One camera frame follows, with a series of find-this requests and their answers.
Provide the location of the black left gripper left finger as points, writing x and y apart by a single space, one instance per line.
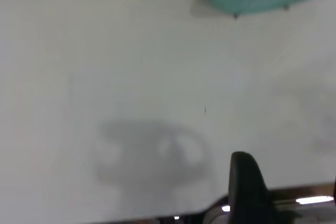
246 195

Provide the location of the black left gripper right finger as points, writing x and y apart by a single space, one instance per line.
335 187

